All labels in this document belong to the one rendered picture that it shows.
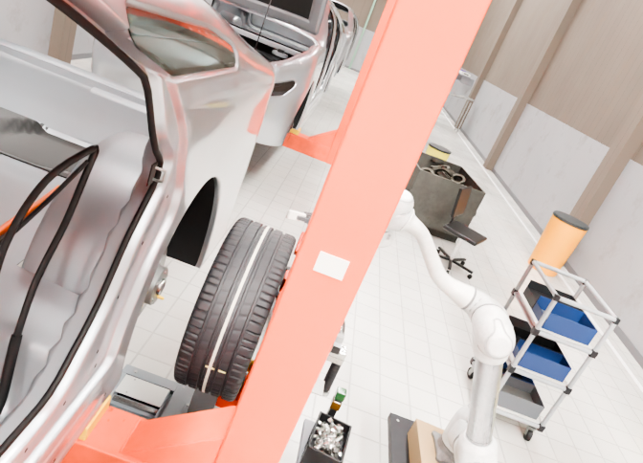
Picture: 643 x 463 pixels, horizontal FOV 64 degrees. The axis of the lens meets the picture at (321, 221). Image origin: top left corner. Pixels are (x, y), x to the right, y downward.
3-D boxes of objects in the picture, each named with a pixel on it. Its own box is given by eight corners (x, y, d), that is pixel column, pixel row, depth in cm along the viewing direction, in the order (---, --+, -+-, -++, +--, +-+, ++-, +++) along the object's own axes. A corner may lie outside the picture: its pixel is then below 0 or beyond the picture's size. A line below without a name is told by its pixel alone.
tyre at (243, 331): (227, 216, 164) (153, 408, 165) (297, 243, 165) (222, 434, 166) (249, 214, 230) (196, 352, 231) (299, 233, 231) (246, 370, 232)
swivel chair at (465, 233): (466, 263, 575) (501, 197, 544) (474, 286, 526) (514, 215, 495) (421, 246, 573) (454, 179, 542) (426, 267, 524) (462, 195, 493)
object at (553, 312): (460, 370, 376) (528, 255, 339) (513, 390, 378) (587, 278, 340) (473, 423, 326) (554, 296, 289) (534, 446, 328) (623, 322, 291)
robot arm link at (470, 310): (476, 280, 208) (482, 296, 196) (511, 304, 210) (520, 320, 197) (455, 303, 213) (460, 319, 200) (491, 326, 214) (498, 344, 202)
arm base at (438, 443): (463, 439, 248) (469, 430, 246) (473, 476, 227) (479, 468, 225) (429, 425, 247) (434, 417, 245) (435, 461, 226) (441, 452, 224)
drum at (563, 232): (521, 254, 677) (549, 206, 650) (552, 267, 678) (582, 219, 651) (529, 270, 635) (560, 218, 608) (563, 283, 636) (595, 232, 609)
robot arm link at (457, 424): (470, 438, 241) (494, 404, 233) (476, 469, 224) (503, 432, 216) (438, 425, 240) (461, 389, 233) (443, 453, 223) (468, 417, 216)
